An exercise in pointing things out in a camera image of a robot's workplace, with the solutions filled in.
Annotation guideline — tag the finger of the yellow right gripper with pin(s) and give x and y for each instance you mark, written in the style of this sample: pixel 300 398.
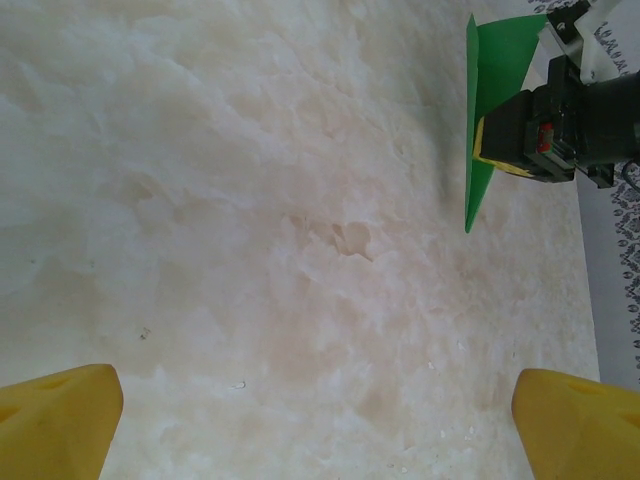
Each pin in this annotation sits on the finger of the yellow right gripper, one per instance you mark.
pixel 510 167
pixel 478 140

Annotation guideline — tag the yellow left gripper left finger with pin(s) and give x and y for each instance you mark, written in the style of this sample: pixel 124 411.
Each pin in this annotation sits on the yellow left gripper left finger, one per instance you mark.
pixel 55 430

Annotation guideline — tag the green paper sheet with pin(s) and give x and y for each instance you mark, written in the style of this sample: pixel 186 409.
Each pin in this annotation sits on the green paper sheet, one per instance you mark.
pixel 500 65

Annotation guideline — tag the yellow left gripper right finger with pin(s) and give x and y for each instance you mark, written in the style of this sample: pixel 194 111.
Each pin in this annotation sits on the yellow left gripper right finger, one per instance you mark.
pixel 585 435

